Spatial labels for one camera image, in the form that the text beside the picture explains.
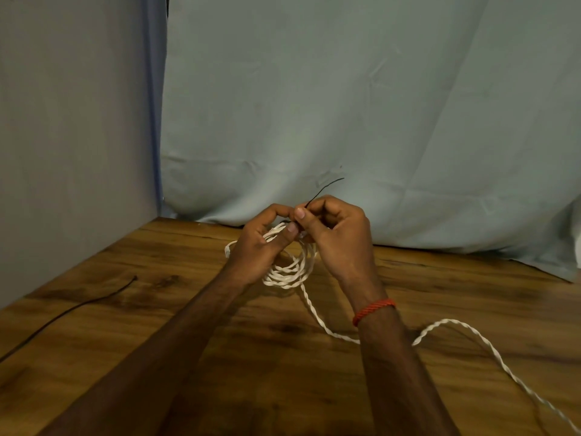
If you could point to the person's left hand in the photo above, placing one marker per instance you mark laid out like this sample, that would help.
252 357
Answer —
254 258

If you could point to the person's right hand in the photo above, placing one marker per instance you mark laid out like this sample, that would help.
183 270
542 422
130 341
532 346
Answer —
345 249

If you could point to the person's left thumb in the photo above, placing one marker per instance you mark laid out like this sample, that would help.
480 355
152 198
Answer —
283 239

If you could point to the person's right thumb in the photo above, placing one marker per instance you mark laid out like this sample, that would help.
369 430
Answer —
306 226

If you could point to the person's left forearm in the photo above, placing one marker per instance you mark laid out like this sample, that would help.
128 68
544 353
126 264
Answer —
181 340

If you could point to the person's right forearm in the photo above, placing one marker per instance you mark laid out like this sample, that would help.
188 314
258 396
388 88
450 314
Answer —
395 372

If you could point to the light blue backdrop cloth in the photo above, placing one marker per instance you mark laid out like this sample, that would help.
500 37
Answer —
363 108

